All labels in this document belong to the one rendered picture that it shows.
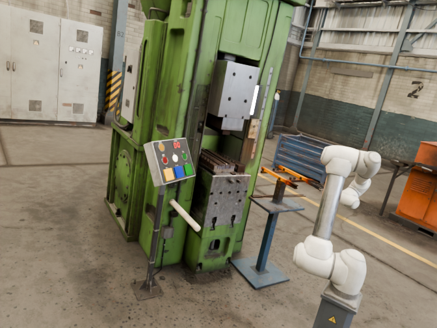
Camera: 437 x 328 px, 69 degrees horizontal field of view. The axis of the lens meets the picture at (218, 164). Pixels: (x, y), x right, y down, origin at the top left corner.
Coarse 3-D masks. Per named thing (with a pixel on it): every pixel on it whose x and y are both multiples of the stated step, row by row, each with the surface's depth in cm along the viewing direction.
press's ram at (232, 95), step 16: (224, 64) 230; (240, 64) 233; (224, 80) 230; (240, 80) 237; (256, 80) 245; (224, 96) 235; (240, 96) 242; (208, 112) 249; (224, 112) 239; (240, 112) 247
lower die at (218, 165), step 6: (204, 150) 282; (210, 150) 289; (210, 156) 271; (204, 162) 264; (210, 162) 258; (216, 162) 257; (222, 162) 258; (228, 162) 260; (210, 168) 256; (216, 168) 253; (222, 168) 256; (228, 168) 259
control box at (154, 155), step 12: (144, 144) 202; (156, 144) 201; (168, 144) 210; (180, 144) 219; (156, 156) 199; (168, 156) 208; (180, 156) 217; (156, 168) 199; (168, 168) 205; (192, 168) 225; (156, 180) 201
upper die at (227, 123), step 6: (210, 114) 256; (210, 120) 256; (216, 120) 249; (222, 120) 241; (228, 120) 244; (234, 120) 247; (240, 120) 250; (216, 126) 249; (222, 126) 243; (228, 126) 246; (234, 126) 249; (240, 126) 252
